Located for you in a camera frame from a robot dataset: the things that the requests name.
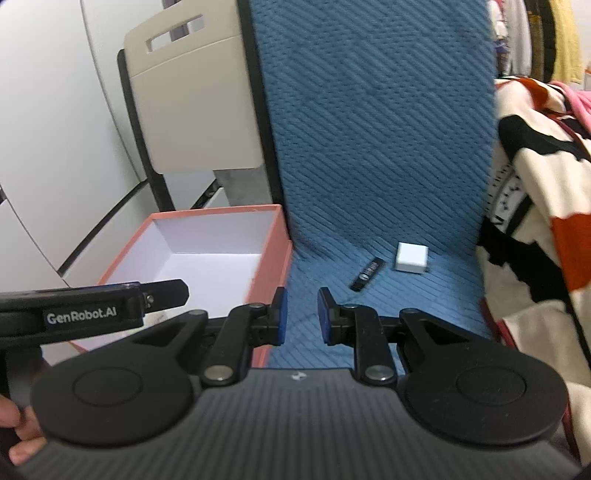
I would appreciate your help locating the white wardrobe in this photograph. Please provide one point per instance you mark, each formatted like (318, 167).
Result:
(46, 138)

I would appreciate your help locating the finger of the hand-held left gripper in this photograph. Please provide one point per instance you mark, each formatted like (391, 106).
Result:
(166, 294)

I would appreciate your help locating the person's left hand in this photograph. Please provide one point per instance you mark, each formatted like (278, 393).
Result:
(27, 427)

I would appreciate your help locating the red black striped blanket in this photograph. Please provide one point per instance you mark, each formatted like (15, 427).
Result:
(531, 230)

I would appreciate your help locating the row of hanging clothes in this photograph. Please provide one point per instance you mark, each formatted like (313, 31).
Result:
(521, 32)

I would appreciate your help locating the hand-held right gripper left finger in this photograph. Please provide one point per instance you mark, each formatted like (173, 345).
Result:
(280, 318)

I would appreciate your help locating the pink cardboard box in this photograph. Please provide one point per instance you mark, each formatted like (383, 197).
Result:
(272, 258)

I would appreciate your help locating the white charger adapter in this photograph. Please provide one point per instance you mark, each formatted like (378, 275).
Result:
(411, 257)

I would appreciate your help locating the beige folding chair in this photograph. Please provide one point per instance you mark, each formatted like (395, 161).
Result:
(194, 115)

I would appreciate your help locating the pink fleece blanket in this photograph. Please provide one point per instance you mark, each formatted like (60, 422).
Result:
(581, 106)

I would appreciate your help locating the blue textured mat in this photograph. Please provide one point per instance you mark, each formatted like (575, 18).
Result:
(369, 138)

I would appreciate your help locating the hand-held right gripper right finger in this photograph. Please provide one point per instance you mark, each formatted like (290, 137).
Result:
(323, 316)

